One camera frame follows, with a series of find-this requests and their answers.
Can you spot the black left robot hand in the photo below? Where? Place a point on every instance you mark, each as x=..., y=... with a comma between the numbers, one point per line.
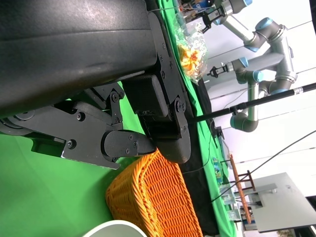
x=74, y=49

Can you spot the grey-green bowl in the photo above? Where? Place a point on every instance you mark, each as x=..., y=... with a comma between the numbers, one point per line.
x=116, y=229

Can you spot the grey blue industrial robot arm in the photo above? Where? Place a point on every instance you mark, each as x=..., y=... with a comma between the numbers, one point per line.
x=237, y=26
x=253, y=103

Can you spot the orange wicker basket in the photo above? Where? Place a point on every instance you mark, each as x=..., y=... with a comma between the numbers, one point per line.
x=160, y=197

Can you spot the clear bag with orange contents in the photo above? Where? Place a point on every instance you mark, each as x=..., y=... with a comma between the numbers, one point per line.
x=190, y=56

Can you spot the green tablecloth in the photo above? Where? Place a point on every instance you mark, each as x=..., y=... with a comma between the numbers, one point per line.
x=223, y=217
x=49, y=192

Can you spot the colourful printed pack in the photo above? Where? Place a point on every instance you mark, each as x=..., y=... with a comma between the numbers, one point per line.
x=217, y=170

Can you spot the black stand pole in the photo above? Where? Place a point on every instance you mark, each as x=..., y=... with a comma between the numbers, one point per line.
x=271, y=96

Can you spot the brown wooden rack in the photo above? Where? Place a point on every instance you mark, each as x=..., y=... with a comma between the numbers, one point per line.
x=238, y=182

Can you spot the grey monitor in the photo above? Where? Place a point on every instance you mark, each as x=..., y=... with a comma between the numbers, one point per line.
x=284, y=205

